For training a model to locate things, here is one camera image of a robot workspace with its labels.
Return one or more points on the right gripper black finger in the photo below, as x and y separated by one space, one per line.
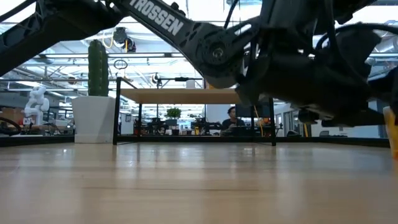
360 119

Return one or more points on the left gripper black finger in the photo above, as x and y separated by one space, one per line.
388 90

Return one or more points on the orange pill bottle white cap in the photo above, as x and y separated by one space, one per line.
392 133

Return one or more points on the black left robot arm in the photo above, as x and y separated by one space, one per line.
161 18

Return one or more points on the wooden shelf black metal legs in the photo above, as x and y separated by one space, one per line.
180 96

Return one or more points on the person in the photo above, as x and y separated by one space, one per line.
231 121

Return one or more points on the green potted plant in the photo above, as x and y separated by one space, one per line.
173 112

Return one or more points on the green cactus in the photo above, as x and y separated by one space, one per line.
98 68

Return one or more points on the white hexagonal plant pot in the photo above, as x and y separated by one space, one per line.
93 119

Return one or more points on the white humanoid robot figure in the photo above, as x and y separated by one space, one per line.
37 104

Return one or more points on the black hanging camera device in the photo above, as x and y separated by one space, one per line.
121 35

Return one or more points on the black metal rig frame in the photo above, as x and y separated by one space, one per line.
46 140

